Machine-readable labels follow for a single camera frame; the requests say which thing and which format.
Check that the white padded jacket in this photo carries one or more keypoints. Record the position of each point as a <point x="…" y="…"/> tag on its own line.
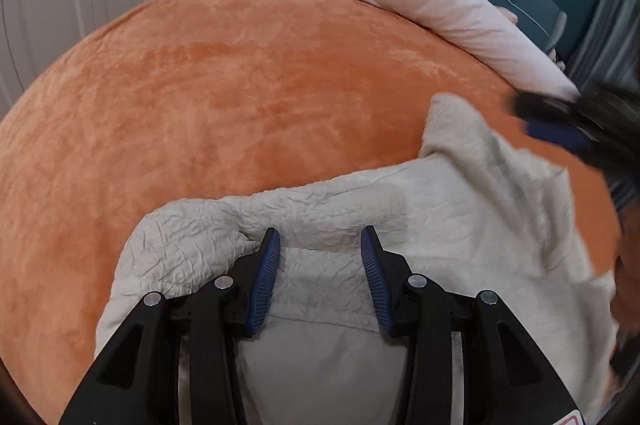
<point x="450" y="230"/>

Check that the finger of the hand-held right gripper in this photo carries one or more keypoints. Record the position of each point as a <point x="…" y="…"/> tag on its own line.
<point x="542" y="104"/>
<point x="560" y="136"/>

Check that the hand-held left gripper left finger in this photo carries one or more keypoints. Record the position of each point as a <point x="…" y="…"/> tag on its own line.
<point x="266" y="275"/>

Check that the grey striped curtain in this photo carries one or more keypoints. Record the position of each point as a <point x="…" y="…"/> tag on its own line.
<point x="620" y="30"/>

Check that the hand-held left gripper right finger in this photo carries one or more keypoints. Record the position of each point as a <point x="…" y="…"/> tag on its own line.
<point x="374" y="275"/>

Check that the orange plush bed blanket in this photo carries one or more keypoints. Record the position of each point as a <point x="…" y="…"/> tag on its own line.
<point x="225" y="105"/>

